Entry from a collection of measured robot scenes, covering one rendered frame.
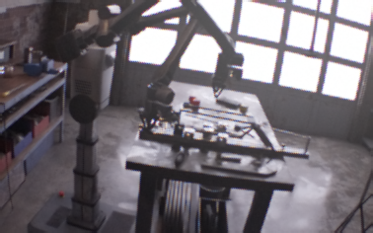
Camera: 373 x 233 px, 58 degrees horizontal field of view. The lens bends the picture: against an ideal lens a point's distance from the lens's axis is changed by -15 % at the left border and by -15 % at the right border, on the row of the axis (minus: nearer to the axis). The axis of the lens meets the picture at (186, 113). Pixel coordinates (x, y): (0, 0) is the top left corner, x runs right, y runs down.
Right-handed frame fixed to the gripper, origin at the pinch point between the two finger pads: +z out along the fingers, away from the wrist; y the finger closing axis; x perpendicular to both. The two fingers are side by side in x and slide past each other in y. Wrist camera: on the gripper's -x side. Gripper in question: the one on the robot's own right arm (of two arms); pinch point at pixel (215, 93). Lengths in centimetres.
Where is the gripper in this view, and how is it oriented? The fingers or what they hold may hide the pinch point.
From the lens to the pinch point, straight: 184.2
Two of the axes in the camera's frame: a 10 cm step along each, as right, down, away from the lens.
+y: 0.6, -3.1, 9.5
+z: -1.8, 9.3, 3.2
